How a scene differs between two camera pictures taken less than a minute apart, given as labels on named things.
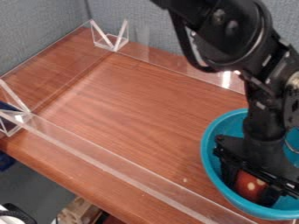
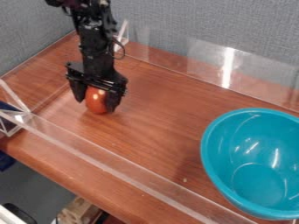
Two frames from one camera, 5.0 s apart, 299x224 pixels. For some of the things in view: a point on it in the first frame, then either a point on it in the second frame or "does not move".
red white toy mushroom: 252,187 → 95,95
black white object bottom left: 13,214 does not move
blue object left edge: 6,159 does not move
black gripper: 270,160 → 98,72
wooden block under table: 79,213 does not move
